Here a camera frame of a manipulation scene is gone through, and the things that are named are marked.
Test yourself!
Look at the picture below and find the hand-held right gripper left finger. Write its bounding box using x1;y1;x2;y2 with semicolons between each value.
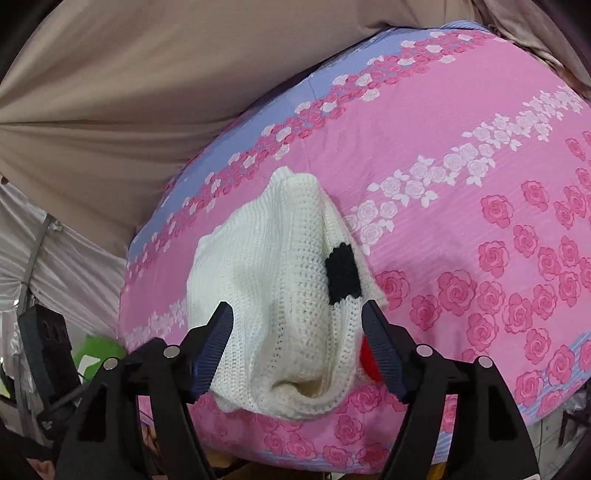
56;301;235;480

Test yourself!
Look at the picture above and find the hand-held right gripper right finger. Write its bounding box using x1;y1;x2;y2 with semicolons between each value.
361;299;542;480

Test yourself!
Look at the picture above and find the white knit sweater red black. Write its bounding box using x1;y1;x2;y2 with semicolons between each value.
187;167;389;421

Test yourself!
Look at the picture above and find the green plastic bag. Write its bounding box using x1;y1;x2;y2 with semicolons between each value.
74;335;129;385

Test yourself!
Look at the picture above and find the pink floral bedsheet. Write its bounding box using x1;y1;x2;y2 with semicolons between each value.
117;21;591;475

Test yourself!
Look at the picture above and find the white fabric cover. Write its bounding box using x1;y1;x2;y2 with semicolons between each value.
0;181;129;344

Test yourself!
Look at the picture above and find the black box device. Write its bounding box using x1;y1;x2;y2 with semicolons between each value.
18;305;83;440

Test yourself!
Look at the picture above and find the beige curtain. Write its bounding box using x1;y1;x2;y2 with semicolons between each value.
0;0;591;256

